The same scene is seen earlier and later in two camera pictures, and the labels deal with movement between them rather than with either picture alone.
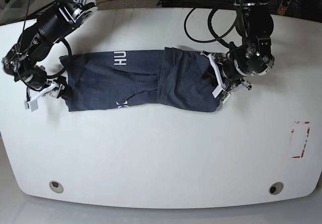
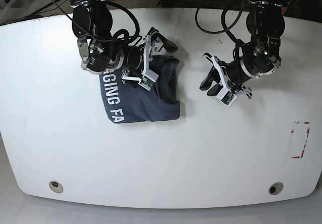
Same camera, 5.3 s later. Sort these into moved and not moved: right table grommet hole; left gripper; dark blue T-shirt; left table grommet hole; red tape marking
Moved: dark blue T-shirt; left gripper
Not moved: red tape marking; right table grommet hole; left table grommet hole
